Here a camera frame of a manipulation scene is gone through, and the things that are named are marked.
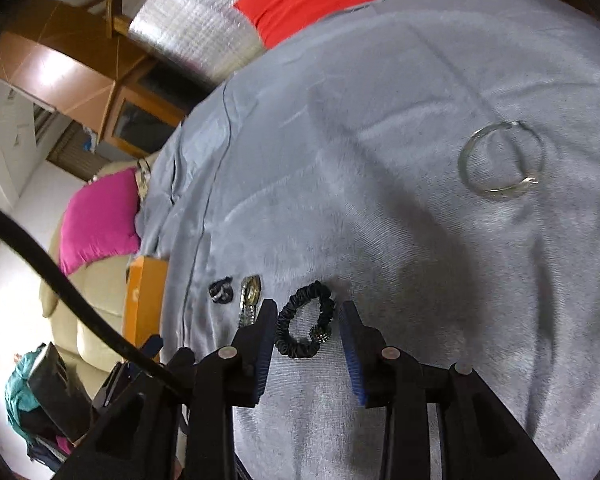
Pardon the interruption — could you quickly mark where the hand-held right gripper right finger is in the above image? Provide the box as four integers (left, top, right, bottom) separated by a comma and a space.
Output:
339, 301, 563, 480

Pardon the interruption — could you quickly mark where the cream knitted cloth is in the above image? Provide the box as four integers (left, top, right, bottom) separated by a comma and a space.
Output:
136, 157, 154, 202

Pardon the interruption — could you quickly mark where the wooden cabinet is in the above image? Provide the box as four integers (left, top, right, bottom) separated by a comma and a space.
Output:
0, 30, 186, 156

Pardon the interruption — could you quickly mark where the orange tray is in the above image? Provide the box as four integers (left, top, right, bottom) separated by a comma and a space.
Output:
122, 256, 170, 358

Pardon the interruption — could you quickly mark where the silver hair clip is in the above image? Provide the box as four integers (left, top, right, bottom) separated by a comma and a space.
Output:
237, 275, 262, 328

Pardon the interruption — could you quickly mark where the small black hair clip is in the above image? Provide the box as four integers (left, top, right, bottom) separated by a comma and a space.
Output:
208, 276, 235, 305

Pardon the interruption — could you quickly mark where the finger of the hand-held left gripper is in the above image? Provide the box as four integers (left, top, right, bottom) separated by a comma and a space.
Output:
91, 361, 147, 413
139, 334, 164, 364

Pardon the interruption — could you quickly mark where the black cable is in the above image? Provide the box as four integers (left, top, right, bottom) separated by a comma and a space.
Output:
0, 199, 183, 393

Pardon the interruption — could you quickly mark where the black scrunchie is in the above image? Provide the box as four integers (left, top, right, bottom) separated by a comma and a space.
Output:
275, 281, 337, 360

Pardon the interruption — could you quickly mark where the magenta pillow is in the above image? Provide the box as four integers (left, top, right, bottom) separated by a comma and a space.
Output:
59, 167, 142, 276

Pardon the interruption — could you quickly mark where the silver foil mat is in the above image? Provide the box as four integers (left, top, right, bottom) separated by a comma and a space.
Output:
129, 0, 426, 83

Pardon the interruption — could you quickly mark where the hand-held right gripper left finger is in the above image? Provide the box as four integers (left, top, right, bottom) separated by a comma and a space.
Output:
55, 299, 278, 480

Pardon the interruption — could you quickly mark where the beige leather sofa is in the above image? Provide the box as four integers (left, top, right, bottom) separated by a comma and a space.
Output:
40, 160, 191, 461

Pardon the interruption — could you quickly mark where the grey blanket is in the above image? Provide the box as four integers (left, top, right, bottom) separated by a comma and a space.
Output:
135, 0, 600, 480

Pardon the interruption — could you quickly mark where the teal shirt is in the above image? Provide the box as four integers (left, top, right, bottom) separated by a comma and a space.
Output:
5, 352, 47, 442

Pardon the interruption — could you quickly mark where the silver bangle bracelet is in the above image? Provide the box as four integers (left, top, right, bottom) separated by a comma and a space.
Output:
457, 121, 545, 202

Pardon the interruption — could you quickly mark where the brown wicker panel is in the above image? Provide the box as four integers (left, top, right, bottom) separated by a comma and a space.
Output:
46, 122, 108, 181

